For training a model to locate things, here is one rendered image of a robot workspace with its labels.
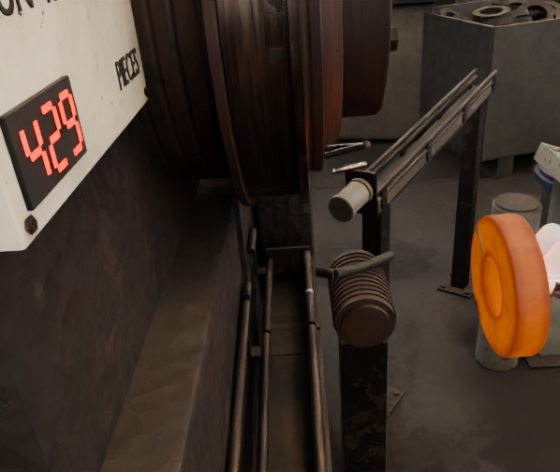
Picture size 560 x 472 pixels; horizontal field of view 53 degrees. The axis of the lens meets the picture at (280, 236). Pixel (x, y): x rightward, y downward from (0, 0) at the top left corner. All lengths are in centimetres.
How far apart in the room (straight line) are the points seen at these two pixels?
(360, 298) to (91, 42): 85
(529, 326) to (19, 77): 49
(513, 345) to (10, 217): 49
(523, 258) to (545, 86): 245
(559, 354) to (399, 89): 198
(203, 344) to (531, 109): 264
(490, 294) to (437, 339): 121
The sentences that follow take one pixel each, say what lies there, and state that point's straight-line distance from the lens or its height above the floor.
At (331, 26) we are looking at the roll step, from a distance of 53.
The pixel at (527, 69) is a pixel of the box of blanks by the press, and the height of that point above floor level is 53.
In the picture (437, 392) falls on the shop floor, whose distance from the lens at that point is 172.
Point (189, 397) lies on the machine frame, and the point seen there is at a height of 87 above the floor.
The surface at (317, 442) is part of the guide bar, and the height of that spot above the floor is 69.
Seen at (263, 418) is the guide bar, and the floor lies 69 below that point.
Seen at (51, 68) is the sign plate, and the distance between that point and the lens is 33.
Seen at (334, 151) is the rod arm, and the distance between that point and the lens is 83.
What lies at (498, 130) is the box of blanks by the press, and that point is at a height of 26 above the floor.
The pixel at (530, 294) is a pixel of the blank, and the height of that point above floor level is 86.
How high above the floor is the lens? 118
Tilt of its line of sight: 28 degrees down
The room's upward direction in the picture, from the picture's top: 5 degrees counter-clockwise
